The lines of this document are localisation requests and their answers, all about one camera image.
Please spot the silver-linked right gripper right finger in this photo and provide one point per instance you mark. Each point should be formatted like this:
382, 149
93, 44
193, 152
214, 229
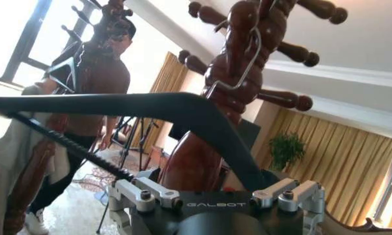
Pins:
291, 193

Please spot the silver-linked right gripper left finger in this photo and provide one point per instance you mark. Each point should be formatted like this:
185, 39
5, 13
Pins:
150, 192

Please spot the beige garment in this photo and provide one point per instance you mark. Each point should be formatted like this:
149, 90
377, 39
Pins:
7, 156

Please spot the teal and black hanger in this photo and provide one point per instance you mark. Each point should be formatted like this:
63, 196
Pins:
66, 67

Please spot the green potted plant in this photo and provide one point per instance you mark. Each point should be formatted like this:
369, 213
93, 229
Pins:
287, 150

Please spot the patterned rug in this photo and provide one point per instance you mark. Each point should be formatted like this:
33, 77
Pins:
102, 169

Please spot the black tripod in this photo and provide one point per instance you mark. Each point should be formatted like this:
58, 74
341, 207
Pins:
133, 139

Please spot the yellow pleated curtain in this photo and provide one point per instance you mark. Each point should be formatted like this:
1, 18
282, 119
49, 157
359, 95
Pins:
339, 151
170, 80

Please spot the carved wooden furniture edge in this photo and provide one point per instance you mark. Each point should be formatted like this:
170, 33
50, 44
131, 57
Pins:
369, 226

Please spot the person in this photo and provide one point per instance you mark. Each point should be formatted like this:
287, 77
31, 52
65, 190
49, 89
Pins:
113, 73

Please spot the reddish wooden coat rack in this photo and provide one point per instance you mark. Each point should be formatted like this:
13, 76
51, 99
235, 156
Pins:
245, 61

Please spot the dark wooden coat rack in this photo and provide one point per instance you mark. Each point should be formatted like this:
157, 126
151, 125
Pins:
113, 19

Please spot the black window frame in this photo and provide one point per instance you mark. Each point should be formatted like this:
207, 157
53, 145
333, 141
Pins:
23, 41

